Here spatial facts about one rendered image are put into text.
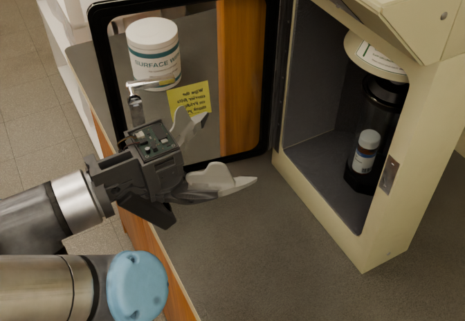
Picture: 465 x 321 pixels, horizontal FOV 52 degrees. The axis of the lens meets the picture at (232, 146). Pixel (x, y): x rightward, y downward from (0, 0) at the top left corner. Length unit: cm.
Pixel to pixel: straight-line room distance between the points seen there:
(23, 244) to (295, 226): 55
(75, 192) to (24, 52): 281
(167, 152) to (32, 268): 22
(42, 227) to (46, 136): 209
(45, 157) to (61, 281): 211
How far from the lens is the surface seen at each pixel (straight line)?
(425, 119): 67
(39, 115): 284
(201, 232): 96
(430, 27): 55
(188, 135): 71
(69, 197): 61
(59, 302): 48
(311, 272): 92
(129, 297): 50
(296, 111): 96
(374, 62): 72
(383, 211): 79
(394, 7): 49
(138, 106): 83
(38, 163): 255
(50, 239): 63
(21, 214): 61
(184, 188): 63
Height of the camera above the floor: 173
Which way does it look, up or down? 45 degrees down
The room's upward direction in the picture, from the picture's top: straight up
